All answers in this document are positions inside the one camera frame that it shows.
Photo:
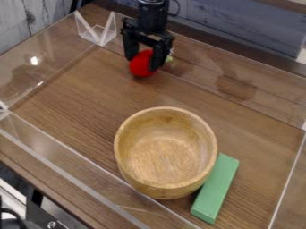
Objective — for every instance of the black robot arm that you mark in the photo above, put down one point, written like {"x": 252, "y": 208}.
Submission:
{"x": 147, "y": 30}

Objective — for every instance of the red plush strawberry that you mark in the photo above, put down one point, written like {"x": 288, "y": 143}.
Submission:
{"x": 139, "y": 64}

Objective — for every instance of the green rectangular block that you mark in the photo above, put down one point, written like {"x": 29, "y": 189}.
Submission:
{"x": 212, "y": 192}

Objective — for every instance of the wooden bowl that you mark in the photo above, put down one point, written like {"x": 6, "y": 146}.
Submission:
{"x": 165, "y": 151}

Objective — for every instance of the clear acrylic front wall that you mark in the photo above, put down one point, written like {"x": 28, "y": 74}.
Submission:
{"x": 81, "y": 186}

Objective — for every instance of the clear acrylic corner bracket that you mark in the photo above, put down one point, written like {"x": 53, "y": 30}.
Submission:
{"x": 96, "y": 34}

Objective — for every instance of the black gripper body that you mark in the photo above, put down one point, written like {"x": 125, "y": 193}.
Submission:
{"x": 147, "y": 38}

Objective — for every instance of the black metal table mount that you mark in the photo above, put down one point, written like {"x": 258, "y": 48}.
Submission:
{"x": 42, "y": 213}

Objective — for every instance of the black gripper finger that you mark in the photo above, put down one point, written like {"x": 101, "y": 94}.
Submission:
{"x": 131, "y": 45}
{"x": 160, "y": 52}

